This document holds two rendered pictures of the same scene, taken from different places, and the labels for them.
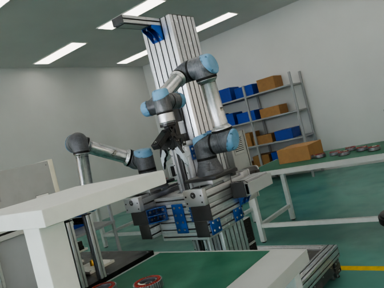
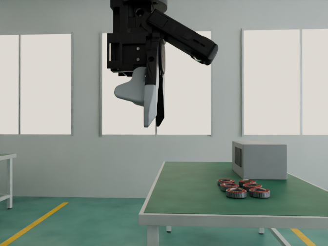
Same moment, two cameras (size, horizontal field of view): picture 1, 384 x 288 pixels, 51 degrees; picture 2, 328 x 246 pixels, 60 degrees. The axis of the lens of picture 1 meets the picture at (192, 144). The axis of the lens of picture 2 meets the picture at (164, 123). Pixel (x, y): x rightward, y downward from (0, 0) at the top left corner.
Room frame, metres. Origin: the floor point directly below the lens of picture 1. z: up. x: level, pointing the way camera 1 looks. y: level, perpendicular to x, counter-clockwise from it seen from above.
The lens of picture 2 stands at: (2.03, 0.47, 1.16)
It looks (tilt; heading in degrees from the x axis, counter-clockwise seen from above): 0 degrees down; 236
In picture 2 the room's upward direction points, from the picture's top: straight up
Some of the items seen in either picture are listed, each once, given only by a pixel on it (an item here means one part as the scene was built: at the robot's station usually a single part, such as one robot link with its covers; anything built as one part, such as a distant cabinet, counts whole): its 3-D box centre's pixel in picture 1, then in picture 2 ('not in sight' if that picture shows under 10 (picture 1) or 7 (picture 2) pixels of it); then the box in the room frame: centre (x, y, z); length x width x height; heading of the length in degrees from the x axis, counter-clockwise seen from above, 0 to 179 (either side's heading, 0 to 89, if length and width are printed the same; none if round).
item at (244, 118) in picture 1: (251, 116); not in sight; (8.37, -1.32, 1.38); 0.42 x 0.42 x 0.20; 51
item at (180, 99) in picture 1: (171, 102); not in sight; (1.90, 0.05, 1.45); 0.11 x 0.11 x 0.08; 58
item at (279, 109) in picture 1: (274, 110); not in sight; (8.06, -1.74, 1.37); 0.42 x 0.40 x 0.18; 53
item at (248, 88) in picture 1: (248, 91); not in sight; (8.31, -1.39, 1.89); 0.42 x 0.42 x 0.21; 50
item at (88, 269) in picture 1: (92, 266); not in sight; (1.94, 0.60, 0.78); 0.15 x 0.15 x 0.01; 52
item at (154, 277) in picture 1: (148, 284); not in sight; (1.51, 0.28, 0.77); 0.11 x 0.11 x 0.04
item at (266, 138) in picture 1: (267, 138); not in sight; (8.24, -1.51, 0.86); 0.42 x 0.40 x 0.17; 52
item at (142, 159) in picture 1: (144, 158); not in sight; (2.62, 0.32, 1.20); 0.13 x 0.12 x 0.14; 27
